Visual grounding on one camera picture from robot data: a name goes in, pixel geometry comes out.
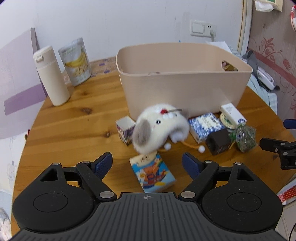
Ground cartoon tissue pack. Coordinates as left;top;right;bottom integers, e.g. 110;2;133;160
129;151;176;193

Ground blue white tissue pack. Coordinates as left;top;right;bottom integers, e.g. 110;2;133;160
188;113;225;144

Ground white wall switch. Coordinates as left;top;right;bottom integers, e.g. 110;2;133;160
190;20;205;37

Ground white handheld device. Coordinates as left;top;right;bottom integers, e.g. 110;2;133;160
257;67;280;91

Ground red patterned box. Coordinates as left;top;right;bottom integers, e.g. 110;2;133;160
277;179;296;206

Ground banana chips pouch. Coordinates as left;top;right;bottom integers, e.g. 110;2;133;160
58;38;91;86

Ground golden tissue package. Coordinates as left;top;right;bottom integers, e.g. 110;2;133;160
221;61;238;71

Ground black small box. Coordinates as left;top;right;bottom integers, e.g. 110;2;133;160
206;128;232;155

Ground purple white board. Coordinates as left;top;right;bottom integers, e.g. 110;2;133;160
1;28;47;138

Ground white grey plush toy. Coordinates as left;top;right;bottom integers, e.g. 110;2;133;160
132;103;190;155

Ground grey cuff strap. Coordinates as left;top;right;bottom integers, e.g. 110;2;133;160
240;49;260;77

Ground green candy wrapper bag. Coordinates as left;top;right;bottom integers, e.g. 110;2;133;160
234;124;256;153

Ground round metal tin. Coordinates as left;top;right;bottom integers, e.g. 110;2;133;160
219;113;235;130

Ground white blue small box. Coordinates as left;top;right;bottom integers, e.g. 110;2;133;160
220;103;247;128

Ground red white headphones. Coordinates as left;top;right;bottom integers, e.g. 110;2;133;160
290;4;296;32

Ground white plug with cable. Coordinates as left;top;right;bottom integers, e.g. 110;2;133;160
210;29;216;42

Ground cream thermos bottle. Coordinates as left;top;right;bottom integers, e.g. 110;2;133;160
33;46;70;106

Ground small purple open box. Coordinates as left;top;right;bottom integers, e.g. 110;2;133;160
115;115;136;146

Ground green tissue box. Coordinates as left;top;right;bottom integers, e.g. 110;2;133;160
254;0;283;13

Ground white wall socket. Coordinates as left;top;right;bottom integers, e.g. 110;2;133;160
204;23;217;39

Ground beige plastic storage bin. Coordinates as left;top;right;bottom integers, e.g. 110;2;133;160
115;43;252;119

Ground white paper sheet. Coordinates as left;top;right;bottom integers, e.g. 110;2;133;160
206;41;232;53

